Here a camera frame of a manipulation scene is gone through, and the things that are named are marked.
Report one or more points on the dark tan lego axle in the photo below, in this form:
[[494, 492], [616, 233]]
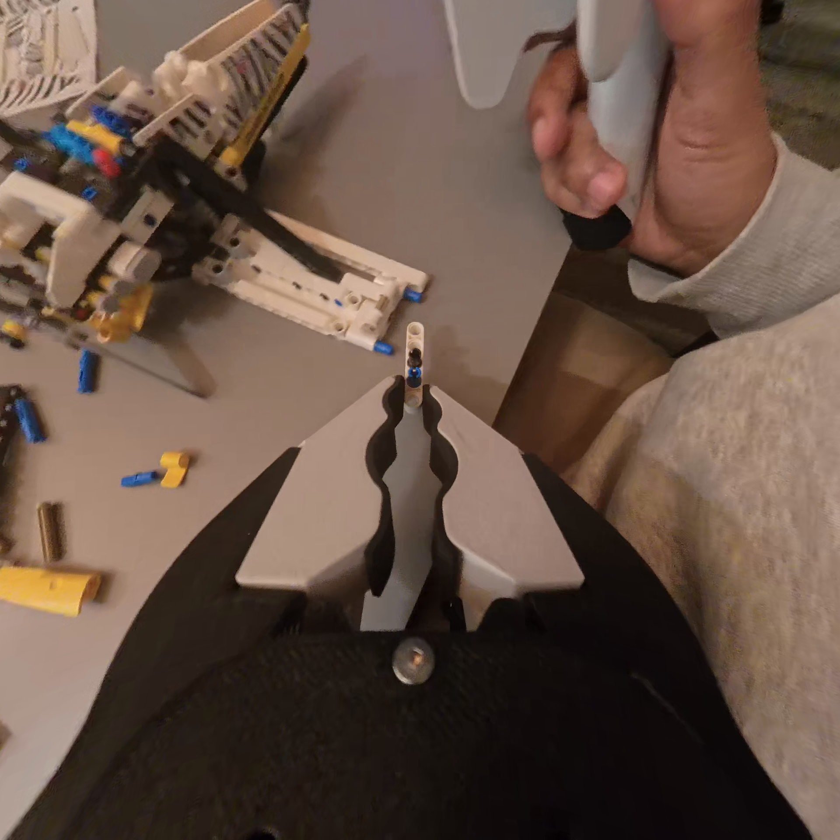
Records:
[[50, 531]]

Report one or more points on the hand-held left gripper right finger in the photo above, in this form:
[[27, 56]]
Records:
[[518, 525]]

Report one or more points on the long white lego beam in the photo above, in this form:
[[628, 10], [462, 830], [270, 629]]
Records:
[[394, 269]]

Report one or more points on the zebra striped lego helicopter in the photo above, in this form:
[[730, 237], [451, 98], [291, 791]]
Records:
[[98, 197]]

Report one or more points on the small yellow lego piece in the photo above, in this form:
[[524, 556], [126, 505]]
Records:
[[174, 469]]

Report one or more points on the long black lego beam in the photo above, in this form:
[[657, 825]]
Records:
[[8, 446]]

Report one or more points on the blue lego pin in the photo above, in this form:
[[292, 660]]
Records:
[[88, 372], [29, 420], [139, 479]]

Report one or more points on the white beam with blue pins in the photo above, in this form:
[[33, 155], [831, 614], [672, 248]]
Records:
[[415, 331]]

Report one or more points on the zebra sticker sheet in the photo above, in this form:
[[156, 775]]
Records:
[[39, 39]]

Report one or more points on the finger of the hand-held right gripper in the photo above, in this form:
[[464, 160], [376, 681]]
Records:
[[492, 39]]

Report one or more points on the person's right forearm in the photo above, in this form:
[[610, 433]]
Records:
[[787, 249]]

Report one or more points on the person's right hand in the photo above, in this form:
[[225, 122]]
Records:
[[715, 131]]

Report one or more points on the white lego skid assembly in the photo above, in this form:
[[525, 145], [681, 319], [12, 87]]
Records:
[[289, 295]]

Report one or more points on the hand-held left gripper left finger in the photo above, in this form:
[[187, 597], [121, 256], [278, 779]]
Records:
[[315, 525]]

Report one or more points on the yellow curved lego panel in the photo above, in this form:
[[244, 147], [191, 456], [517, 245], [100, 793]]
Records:
[[46, 590]]

